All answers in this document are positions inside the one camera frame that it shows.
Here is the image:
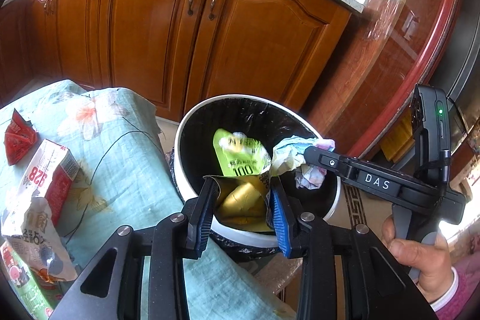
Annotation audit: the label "yellow snack wrapper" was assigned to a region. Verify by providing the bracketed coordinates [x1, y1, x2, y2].
[205, 172, 272, 233]

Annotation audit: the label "white round trash bin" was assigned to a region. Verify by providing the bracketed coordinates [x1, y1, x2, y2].
[173, 94, 341, 262]

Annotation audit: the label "person's right hand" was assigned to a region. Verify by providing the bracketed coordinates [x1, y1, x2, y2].
[382, 216, 456, 303]

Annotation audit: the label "green juice pouch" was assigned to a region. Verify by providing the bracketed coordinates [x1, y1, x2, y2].
[213, 128, 271, 177]

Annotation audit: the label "teal floral tablecloth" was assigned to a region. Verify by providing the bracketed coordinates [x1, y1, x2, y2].
[1, 79, 295, 319]

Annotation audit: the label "red white milk carton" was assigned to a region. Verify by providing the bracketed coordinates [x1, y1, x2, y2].
[19, 139, 80, 226]

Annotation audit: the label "wooden glass door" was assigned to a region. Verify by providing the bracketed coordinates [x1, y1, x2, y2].
[305, 0, 461, 160]

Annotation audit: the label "green drink carton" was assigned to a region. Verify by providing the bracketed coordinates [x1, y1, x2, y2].
[1, 242, 63, 319]

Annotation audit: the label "wooden lower cabinets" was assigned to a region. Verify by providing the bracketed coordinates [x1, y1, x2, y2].
[1, 0, 352, 121]

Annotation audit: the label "red snack wrapper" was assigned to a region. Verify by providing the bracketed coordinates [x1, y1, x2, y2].
[4, 110, 38, 166]

